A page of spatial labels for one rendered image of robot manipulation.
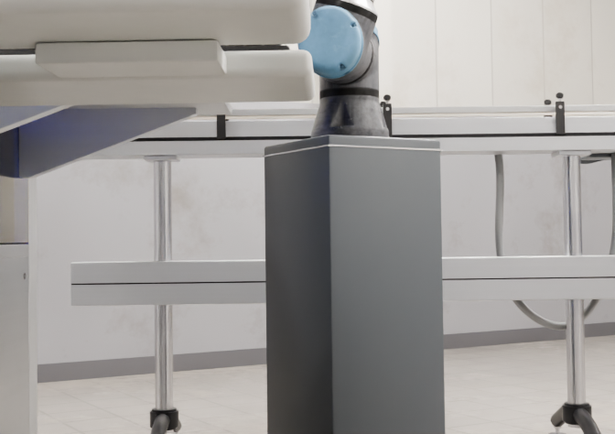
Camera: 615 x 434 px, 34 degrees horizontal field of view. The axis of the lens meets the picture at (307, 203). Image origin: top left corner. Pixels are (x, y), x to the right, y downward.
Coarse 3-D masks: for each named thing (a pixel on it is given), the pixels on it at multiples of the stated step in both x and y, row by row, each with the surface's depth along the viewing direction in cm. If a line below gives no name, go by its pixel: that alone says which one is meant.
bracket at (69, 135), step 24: (48, 120) 191; (72, 120) 191; (96, 120) 191; (120, 120) 191; (144, 120) 191; (168, 120) 191; (24, 144) 191; (48, 144) 191; (72, 144) 191; (96, 144) 191; (120, 144) 193; (24, 168) 191; (48, 168) 191
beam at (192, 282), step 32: (480, 256) 281; (512, 256) 276; (544, 256) 275; (576, 256) 275; (608, 256) 275; (96, 288) 274; (128, 288) 274; (160, 288) 275; (192, 288) 275; (224, 288) 275; (256, 288) 275; (448, 288) 275; (480, 288) 275; (512, 288) 275; (544, 288) 275; (576, 288) 275; (608, 288) 275
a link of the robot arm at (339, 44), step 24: (336, 0) 174; (360, 0) 175; (312, 24) 174; (336, 24) 173; (360, 24) 175; (312, 48) 175; (336, 48) 173; (360, 48) 174; (336, 72) 175; (360, 72) 183
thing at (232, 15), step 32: (0, 0) 85; (32, 0) 85; (64, 0) 85; (96, 0) 85; (128, 0) 85; (160, 0) 84; (192, 0) 84; (224, 0) 84; (256, 0) 84; (288, 0) 84; (0, 32) 93; (32, 32) 93; (64, 32) 93; (96, 32) 94; (128, 32) 94; (160, 32) 94; (192, 32) 94; (224, 32) 94; (256, 32) 94; (288, 32) 95
